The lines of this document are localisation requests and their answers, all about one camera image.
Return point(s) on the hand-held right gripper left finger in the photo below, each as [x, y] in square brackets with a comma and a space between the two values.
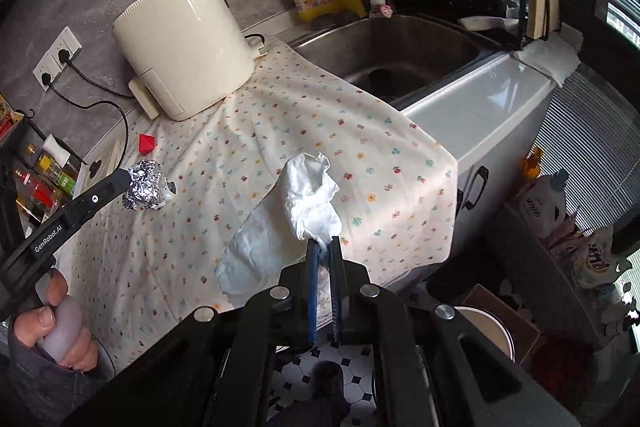
[313, 287]

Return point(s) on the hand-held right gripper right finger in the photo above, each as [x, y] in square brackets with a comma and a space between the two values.
[336, 287]

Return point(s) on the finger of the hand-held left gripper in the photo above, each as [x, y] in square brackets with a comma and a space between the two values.
[171, 191]
[112, 184]

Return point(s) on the silver foil wrapper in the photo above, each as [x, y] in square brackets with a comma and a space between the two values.
[147, 184]

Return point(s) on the small red paper piece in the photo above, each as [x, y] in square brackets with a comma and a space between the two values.
[146, 143]

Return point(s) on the white tissue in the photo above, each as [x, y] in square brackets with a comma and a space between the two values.
[305, 192]

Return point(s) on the beige trash bin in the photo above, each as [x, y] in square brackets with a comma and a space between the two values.
[480, 327]

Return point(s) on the person's left forearm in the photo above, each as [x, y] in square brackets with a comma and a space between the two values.
[45, 387]

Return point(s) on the person's left hand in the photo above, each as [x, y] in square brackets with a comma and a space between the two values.
[35, 322]

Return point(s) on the green label oil bottle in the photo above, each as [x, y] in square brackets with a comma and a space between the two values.
[65, 179]

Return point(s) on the red label sauce bottle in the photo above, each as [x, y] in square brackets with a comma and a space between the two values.
[37, 194]

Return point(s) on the white-capped oil spray bottle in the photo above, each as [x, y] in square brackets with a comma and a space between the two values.
[57, 149]

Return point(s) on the black spice rack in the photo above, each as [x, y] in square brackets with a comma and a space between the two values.
[15, 142]

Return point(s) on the cream air fryer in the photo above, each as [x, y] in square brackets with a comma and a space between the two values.
[185, 37]

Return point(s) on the floral tablecloth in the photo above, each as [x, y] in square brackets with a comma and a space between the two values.
[310, 122]

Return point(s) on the cardboard box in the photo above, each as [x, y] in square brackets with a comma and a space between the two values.
[520, 332]

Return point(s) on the white printed bag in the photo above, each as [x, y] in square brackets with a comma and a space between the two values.
[600, 262]
[542, 202]

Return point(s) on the small yellow toy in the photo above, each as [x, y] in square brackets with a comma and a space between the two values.
[534, 162]

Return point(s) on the white cabinet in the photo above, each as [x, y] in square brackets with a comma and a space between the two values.
[500, 117]

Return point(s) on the steel sink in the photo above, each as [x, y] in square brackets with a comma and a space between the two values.
[425, 52]

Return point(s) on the grey pleated blind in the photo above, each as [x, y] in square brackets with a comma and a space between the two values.
[590, 142]

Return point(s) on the small white dish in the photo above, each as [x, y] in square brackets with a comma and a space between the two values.
[487, 23]

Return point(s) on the white paper towel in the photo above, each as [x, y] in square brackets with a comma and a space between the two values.
[545, 57]

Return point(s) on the grey wall socket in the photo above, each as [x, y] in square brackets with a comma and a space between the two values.
[67, 39]

